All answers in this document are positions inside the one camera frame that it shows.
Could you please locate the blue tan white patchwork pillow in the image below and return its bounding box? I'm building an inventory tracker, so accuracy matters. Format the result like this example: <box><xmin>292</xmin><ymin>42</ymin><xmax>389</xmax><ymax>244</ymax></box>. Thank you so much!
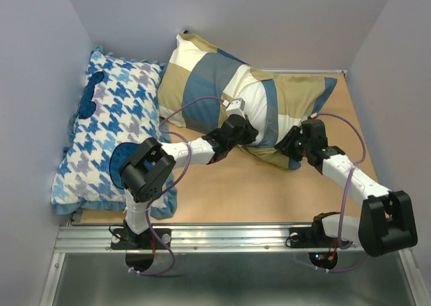
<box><xmin>157</xmin><ymin>32</ymin><xmax>337</xmax><ymax>170</ymax></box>

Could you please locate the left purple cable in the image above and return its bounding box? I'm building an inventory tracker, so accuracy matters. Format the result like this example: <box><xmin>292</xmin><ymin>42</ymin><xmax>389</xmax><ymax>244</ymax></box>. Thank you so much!
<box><xmin>158</xmin><ymin>96</ymin><xmax>230</xmax><ymax>276</ymax></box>

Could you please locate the aluminium table frame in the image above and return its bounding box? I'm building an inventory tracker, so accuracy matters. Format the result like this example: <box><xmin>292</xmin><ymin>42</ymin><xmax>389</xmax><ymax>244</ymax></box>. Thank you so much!
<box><xmin>38</xmin><ymin>68</ymin><xmax>422</xmax><ymax>306</ymax></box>

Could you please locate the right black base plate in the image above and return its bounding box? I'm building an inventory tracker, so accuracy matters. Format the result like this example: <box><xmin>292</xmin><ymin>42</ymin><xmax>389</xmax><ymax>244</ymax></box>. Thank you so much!
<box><xmin>285</xmin><ymin>227</ymin><xmax>336</xmax><ymax>249</ymax></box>

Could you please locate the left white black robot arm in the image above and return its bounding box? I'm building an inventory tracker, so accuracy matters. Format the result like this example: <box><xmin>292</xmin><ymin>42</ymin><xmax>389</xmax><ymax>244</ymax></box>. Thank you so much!
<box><xmin>109</xmin><ymin>114</ymin><xmax>258</xmax><ymax>248</ymax></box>

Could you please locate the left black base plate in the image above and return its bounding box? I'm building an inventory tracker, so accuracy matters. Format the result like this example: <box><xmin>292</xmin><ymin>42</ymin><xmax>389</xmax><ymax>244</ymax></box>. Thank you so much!
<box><xmin>108</xmin><ymin>227</ymin><xmax>172</xmax><ymax>251</ymax></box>

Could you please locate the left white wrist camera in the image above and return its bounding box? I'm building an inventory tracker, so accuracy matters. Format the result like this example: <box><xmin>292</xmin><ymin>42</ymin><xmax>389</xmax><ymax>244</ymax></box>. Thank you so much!
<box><xmin>222</xmin><ymin>98</ymin><xmax>246</xmax><ymax>118</ymax></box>

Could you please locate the aluminium mounting rail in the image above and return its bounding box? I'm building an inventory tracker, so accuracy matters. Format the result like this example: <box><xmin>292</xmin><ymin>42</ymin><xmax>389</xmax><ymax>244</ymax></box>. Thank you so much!
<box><xmin>53</xmin><ymin>222</ymin><xmax>413</xmax><ymax>253</ymax></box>

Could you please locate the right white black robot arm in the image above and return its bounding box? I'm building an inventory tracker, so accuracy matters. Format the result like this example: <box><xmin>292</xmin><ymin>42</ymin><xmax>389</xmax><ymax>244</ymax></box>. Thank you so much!
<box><xmin>275</xmin><ymin>119</ymin><xmax>418</xmax><ymax>257</ymax></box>

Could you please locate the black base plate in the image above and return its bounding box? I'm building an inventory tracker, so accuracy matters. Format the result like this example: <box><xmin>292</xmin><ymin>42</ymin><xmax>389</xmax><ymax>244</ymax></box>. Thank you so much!
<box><xmin>108</xmin><ymin>227</ymin><xmax>172</xmax><ymax>251</ymax></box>
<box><xmin>285</xmin><ymin>227</ymin><xmax>336</xmax><ymax>249</ymax></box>

